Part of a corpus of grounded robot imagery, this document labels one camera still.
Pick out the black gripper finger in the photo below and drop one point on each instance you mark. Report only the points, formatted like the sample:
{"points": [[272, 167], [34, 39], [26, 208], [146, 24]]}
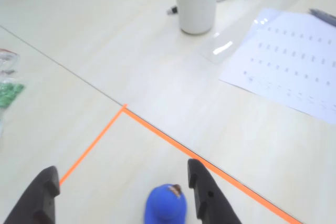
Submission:
{"points": [[210, 203], [39, 197]]}

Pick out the blue rubber duck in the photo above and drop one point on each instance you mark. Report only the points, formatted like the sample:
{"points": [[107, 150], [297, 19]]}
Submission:
{"points": [[162, 205]]}

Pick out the orange tape strip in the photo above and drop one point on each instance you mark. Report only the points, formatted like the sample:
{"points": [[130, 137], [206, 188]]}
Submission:
{"points": [[183, 151], [92, 146]]}

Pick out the clear bag with red edge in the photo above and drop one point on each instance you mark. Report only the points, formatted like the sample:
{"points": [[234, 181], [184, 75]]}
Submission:
{"points": [[6, 60]]}

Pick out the clear plastic strip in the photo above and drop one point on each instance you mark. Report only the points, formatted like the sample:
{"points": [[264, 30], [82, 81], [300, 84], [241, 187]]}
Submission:
{"points": [[223, 48]]}

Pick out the white printed paper sheet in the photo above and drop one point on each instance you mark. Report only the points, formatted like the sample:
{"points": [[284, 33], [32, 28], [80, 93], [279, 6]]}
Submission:
{"points": [[288, 64]]}

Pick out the white tumbler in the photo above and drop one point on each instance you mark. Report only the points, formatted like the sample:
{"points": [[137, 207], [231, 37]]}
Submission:
{"points": [[195, 1]]}

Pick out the dark ballpoint pen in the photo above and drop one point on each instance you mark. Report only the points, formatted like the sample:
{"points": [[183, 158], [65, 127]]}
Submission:
{"points": [[324, 16]]}

